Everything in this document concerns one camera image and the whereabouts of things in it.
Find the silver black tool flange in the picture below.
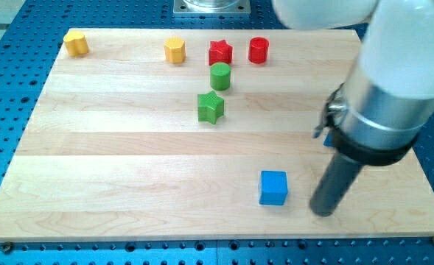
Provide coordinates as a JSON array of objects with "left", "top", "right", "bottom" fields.
[{"left": 313, "top": 60, "right": 434, "bottom": 166}]

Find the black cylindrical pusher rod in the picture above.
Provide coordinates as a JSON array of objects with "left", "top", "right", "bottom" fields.
[{"left": 309, "top": 152, "right": 364, "bottom": 216}]

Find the blue cube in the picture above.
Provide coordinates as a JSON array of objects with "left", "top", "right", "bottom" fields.
[{"left": 259, "top": 171, "right": 288, "bottom": 205}]

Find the blue block behind arm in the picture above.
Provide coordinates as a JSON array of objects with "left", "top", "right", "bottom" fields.
[{"left": 323, "top": 134, "right": 333, "bottom": 147}]

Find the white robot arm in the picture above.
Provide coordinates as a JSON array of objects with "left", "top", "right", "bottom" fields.
[{"left": 273, "top": 0, "right": 434, "bottom": 216}]

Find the green star block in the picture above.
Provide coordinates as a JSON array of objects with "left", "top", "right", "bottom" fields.
[{"left": 197, "top": 91, "right": 225, "bottom": 124}]

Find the red star block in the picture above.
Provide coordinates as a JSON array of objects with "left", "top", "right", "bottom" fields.
[{"left": 209, "top": 40, "right": 233, "bottom": 66}]

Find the red cylinder block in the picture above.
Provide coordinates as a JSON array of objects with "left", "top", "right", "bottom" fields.
[{"left": 248, "top": 37, "right": 270, "bottom": 64}]

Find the green cylinder block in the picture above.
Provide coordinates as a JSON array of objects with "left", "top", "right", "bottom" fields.
[{"left": 210, "top": 62, "right": 231, "bottom": 91}]

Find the wooden board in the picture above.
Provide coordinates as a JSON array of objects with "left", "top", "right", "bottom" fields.
[{"left": 0, "top": 29, "right": 434, "bottom": 242}]

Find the yellow hexagon block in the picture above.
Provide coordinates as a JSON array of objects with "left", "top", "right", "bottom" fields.
[{"left": 164, "top": 37, "right": 186, "bottom": 64}]

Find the yellow heart block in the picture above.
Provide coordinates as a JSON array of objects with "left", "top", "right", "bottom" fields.
[{"left": 63, "top": 30, "right": 89, "bottom": 57}]

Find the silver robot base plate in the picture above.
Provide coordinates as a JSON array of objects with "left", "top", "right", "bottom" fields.
[{"left": 173, "top": 0, "right": 251, "bottom": 15}]

